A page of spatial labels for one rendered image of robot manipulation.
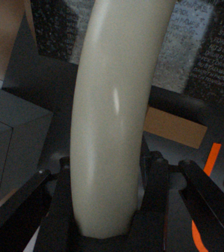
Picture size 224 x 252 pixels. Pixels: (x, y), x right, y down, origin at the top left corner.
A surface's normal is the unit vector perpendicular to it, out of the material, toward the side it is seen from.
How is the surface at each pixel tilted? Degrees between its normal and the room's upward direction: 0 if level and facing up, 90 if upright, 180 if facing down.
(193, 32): 45
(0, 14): 0
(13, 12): 0
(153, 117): 0
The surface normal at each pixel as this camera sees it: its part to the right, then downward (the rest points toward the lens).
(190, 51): -0.31, 0.80
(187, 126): -0.11, 0.22
